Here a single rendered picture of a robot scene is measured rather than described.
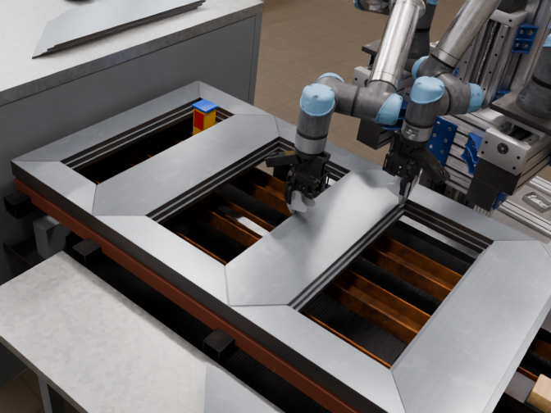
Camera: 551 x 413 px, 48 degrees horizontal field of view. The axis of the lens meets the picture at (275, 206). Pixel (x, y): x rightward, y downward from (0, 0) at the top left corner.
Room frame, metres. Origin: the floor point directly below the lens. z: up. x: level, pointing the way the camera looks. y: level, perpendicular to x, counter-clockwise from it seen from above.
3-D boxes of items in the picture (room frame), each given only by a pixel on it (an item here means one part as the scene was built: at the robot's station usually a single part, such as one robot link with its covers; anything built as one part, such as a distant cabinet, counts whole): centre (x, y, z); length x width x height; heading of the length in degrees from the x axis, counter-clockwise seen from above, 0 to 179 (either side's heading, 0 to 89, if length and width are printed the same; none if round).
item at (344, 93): (1.38, -0.10, 1.17); 0.11 x 0.11 x 0.08; 77
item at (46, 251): (1.34, 0.64, 0.34); 0.06 x 0.06 x 0.68; 57
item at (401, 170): (1.41, -0.32, 1.01); 0.09 x 0.08 x 0.12; 57
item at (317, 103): (1.28, -0.06, 1.17); 0.09 x 0.08 x 0.11; 167
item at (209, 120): (1.75, 0.27, 0.78); 0.05 x 0.05 x 0.19; 57
